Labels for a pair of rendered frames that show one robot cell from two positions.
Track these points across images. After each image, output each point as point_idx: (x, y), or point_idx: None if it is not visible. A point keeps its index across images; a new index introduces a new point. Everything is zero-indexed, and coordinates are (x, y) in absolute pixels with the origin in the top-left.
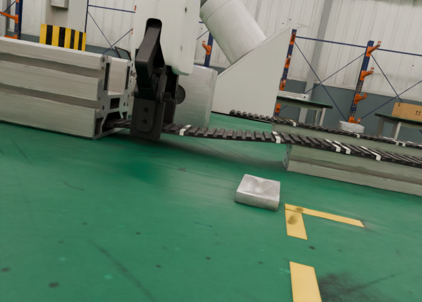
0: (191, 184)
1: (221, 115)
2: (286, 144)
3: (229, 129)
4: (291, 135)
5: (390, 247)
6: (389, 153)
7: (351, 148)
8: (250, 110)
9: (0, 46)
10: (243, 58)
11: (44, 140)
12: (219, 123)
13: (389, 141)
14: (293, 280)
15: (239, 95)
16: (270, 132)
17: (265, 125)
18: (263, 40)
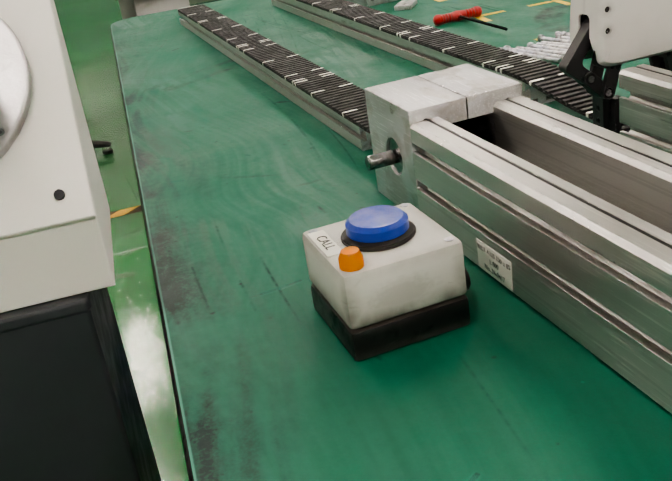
0: None
1: (188, 237)
2: (526, 87)
3: (563, 96)
4: (534, 74)
5: (645, 63)
6: (480, 57)
7: (520, 59)
8: (105, 207)
9: None
10: (68, 85)
11: None
12: (343, 192)
13: (337, 76)
14: None
15: (97, 188)
16: (363, 143)
17: (195, 192)
18: (4, 21)
